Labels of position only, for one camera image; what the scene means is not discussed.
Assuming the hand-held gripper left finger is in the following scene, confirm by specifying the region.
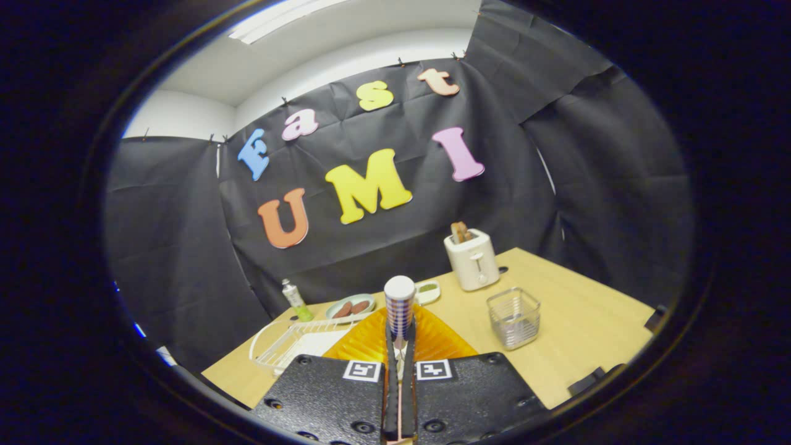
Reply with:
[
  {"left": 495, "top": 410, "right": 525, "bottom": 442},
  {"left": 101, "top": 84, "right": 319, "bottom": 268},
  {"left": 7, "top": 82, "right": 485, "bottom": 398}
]
[{"left": 250, "top": 306, "right": 400, "bottom": 443}]

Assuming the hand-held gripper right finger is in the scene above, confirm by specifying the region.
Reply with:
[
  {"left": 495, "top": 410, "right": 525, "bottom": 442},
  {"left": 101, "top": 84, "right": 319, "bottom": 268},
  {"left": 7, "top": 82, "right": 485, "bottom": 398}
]
[{"left": 402, "top": 306, "right": 550, "bottom": 444}]

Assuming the white wire dish rack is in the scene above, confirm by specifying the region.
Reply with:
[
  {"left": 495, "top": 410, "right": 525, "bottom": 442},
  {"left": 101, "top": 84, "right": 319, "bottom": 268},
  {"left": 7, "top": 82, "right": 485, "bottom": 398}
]
[{"left": 249, "top": 312, "right": 371, "bottom": 376}]

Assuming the metal wire basket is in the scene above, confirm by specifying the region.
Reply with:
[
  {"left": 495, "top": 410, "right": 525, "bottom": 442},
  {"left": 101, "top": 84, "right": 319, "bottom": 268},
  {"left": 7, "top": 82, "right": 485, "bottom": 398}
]
[{"left": 486, "top": 287, "right": 542, "bottom": 351}]

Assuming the blue striped handle spoon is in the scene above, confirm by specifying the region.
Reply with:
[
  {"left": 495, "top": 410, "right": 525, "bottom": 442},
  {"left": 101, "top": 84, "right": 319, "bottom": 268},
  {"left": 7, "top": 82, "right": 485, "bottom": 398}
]
[{"left": 383, "top": 275, "right": 417, "bottom": 378}]

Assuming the light blue plate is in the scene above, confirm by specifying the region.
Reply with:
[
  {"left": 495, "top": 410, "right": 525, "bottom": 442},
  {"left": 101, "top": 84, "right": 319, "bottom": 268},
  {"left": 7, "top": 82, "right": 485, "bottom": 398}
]
[{"left": 325, "top": 294, "right": 376, "bottom": 323}]

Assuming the clear bottle with green liquid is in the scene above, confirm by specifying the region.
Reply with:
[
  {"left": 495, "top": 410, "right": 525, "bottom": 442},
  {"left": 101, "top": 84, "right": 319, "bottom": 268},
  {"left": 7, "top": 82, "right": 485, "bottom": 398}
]
[{"left": 282, "top": 278, "right": 314, "bottom": 323}]

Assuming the white divided snack tray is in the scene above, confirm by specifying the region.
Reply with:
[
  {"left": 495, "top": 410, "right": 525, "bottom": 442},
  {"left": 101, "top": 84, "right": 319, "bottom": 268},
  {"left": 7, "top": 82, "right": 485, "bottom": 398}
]
[{"left": 414, "top": 279, "right": 442, "bottom": 307}]

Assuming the cream toaster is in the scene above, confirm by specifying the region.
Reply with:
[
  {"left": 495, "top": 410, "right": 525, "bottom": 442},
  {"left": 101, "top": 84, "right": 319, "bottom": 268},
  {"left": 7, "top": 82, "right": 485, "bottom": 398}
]
[{"left": 443, "top": 229, "right": 501, "bottom": 292}]

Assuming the ceiling light panel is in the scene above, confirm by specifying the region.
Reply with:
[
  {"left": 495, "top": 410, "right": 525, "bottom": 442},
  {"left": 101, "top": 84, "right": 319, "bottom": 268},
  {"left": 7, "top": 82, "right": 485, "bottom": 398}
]
[{"left": 229, "top": 0, "right": 347, "bottom": 45}]

